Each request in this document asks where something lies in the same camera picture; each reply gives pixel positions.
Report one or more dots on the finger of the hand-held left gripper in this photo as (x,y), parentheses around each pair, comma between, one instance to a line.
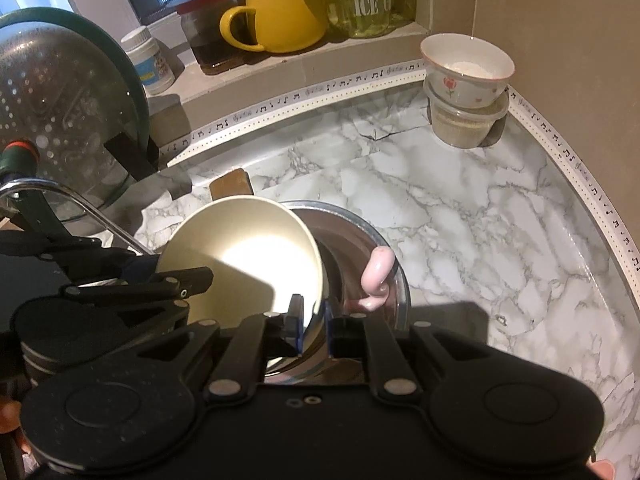
(140,266)
(150,287)

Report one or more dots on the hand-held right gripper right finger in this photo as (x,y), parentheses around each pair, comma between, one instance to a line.
(330,327)

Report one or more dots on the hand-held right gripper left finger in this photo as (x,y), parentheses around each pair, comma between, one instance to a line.
(298,327)

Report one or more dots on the large stainless steel bowl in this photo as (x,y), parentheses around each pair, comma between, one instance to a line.
(355,255)

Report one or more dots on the cream bowl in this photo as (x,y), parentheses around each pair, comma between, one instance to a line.
(235,260)

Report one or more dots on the chrome faucet spout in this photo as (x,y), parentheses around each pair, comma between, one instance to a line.
(75,205)

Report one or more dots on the black lid stand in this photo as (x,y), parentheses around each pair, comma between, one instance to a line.
(132,152)

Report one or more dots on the brown wooden block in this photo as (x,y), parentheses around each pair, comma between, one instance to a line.
(231,185)

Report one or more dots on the grey stone block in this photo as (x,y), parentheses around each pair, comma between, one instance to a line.
(170,119)

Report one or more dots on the green-rimmed glass lid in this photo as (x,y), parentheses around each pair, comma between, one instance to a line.
(125,70)

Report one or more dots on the small white plastic jar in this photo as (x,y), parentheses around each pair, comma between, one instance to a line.
(147,60)

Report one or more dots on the clear lidded plastic container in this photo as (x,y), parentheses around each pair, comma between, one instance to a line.
(465,122)

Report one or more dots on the dark glass jar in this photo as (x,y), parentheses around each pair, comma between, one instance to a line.
(210,30)

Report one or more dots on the yellow ceramic mug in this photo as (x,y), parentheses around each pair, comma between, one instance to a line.
(282,17)

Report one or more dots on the floral ceramic bowl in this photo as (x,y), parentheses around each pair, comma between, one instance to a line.
(467,67)

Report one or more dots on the white music-note edge tape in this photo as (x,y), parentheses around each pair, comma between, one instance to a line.
(575,160)

